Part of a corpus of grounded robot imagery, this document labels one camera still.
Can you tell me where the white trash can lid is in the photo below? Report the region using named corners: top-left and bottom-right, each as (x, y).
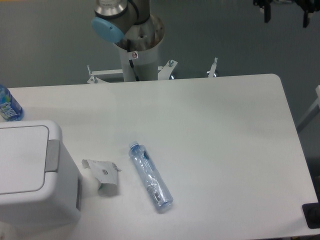
top-left (0, 126), bottom-right (49, 195)

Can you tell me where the white frame at right edge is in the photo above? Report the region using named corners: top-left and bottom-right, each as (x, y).
top-left (296, 85), bottom-right (320, 134)

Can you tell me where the black cable on pedestal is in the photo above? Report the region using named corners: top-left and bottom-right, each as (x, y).
top-left (126, 39), bottom-right (141, 82)

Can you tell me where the white trash can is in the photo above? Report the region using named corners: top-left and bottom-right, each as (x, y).
top-left (0, 120), bottom-right (82, 227)

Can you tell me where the empty clear plastic bottle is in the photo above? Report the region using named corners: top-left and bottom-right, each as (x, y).
top-left (128, 141), bottom-right (174, 213)

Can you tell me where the black clamp at table edge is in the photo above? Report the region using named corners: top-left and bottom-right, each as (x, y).
top-left (302, 202), bottom-right (320, 229)

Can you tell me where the silver robot arm blue cap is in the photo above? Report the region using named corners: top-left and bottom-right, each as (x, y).
top-left (91, 0), bottom-right (165, 52)

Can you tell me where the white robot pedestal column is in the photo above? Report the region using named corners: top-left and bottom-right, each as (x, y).
top-left (114, 35), bottom-right (160, 82)

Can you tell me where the blue labelled water bottle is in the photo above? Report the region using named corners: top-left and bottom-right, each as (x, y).
top-left (0, 84), bottom-right (24, 122)

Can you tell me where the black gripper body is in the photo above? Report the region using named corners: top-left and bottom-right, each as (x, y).
top-left (252, 0), bottom-right (320, 13)

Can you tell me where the crumpled white paper carton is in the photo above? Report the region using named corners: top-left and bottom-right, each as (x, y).
top-left (81, 159), bottom-right (122, 197)

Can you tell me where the white pedestal base frame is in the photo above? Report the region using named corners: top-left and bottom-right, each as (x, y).
top-left (86, 57), bottom-right (219, 84)

